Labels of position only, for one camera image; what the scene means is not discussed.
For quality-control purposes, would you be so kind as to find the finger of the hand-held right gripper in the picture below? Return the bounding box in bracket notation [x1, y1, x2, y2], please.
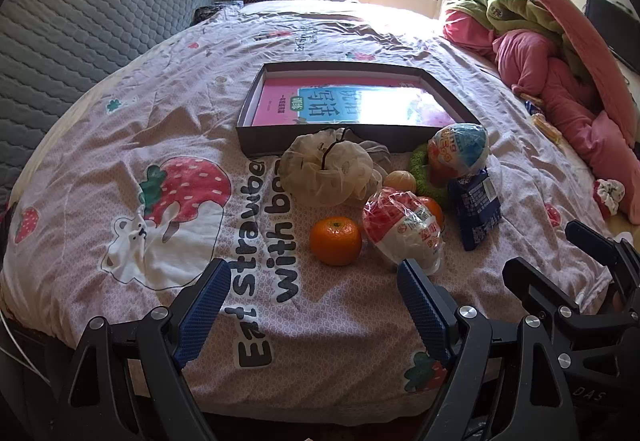
[565, 220, 640, 292]
[501, 257, 640, 372]

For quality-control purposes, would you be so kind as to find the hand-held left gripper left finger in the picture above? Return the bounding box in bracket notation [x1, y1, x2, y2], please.
[52, 258, 232, 441]

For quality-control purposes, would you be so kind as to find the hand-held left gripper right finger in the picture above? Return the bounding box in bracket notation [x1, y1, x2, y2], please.
[396, 258, 576, 441]

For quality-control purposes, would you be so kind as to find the red toy egg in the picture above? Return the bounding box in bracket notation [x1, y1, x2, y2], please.
[362, 187, 446, 276]

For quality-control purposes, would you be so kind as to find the orange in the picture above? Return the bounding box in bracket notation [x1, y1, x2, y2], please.
[309, 216, 363, 267]
[417, 196, 445, 229]

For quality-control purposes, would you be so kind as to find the walnut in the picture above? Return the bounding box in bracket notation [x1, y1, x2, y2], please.
[383, 170, 417, 195]

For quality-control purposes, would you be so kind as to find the green fuzzy hair scrunchie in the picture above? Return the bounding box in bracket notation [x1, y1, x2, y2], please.
[409, 143, 451, 209]

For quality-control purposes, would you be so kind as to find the blue and orange toy egg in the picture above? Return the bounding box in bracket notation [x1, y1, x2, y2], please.
[427, 122, 489, 186]

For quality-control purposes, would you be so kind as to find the beige mesh drawstring pouch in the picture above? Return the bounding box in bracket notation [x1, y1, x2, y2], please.
[278, 127, 391, 208]

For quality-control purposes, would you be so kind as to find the shallow dark cardboard box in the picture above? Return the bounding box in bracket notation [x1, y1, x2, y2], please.
[236, 62, 481, 156]

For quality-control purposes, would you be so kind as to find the white and red scrunchie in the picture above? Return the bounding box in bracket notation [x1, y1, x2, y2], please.
[593, 178, 626, 219]

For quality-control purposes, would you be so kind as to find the yellow snack packet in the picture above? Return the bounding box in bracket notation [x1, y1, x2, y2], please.
[532, 115, 563, 144]

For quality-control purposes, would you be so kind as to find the pink quilt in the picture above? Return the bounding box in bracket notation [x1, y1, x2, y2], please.
[442, 8, 640, 172]

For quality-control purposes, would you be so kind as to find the large pink cushion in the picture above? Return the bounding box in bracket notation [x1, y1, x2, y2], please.
[492, 0, 640, 146]

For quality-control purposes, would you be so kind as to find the black television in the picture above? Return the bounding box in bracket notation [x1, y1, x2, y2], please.
[585, 0, 640, 74]

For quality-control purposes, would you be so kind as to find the pink and blue book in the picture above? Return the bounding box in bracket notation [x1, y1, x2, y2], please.
[251, 73, 456, 128]

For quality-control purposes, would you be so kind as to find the pink strawberry print bed sheet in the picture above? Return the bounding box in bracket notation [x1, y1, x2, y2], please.
[0, 1, 613, 414]

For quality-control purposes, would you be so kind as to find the green blanket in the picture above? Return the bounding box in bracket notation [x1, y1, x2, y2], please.
[457, 0, 596, 82]

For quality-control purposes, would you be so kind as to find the dark patterned cloth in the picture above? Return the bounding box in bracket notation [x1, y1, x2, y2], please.
[192, 2, 243, 25]

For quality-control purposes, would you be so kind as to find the grey quilted headboard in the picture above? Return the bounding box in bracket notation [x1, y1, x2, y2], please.
[0, 0, 218, 202]

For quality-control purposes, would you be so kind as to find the white cable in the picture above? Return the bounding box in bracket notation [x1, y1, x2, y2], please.
[0, 311, 51, 384]

